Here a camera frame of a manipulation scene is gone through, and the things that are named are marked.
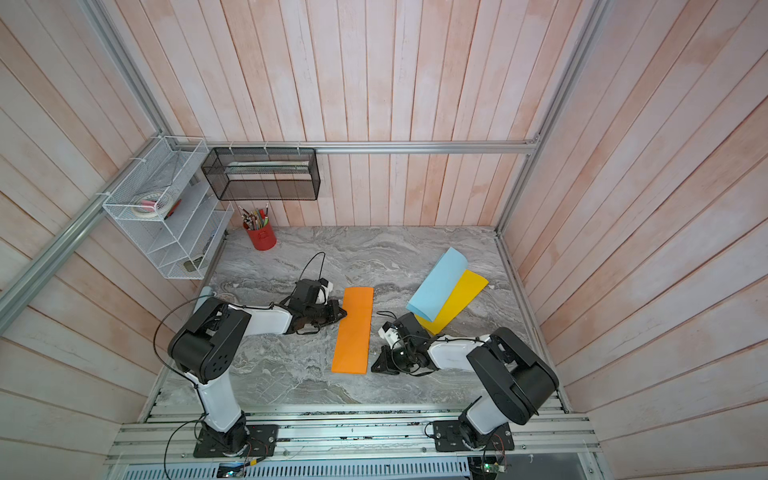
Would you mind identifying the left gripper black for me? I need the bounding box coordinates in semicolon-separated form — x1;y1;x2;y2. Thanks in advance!
305;301;348;329

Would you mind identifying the orange paper sheet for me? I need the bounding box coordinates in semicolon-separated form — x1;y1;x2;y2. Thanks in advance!
331;287;374;375

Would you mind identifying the light blue paper sheet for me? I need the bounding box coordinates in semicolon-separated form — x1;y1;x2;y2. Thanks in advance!
407;248;468;323

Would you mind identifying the yellow paper sheet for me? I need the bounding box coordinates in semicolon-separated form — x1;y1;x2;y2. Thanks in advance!
416;270;489;335

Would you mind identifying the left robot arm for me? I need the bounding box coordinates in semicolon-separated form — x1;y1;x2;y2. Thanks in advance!
167;279;347;434

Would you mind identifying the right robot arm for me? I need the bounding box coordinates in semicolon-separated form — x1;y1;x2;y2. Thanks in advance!
371;313;559;442

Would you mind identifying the red pencil cup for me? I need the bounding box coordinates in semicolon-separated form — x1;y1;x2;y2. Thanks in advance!
243;221;277;251

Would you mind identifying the tape roll on shelf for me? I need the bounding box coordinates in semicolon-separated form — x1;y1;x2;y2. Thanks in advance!
129;191;173;219

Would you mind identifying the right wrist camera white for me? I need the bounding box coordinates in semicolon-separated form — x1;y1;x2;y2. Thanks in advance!
378;322;402;349

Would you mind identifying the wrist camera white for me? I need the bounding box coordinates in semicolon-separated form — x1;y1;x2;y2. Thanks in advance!
316;278;333;305
378;322;402;349

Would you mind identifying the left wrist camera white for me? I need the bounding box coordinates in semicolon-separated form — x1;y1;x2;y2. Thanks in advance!
316;278;333;305

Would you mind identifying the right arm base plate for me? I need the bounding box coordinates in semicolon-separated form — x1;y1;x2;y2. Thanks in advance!
430;420;515;452

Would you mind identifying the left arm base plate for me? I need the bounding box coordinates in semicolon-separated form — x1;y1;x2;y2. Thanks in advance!
193;423;279;458

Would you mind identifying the black mesh wall basket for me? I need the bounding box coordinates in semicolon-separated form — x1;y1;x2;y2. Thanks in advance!
201;147;321;201

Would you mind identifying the white wire shelf rack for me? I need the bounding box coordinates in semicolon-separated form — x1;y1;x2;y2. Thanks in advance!
103;136;233;280

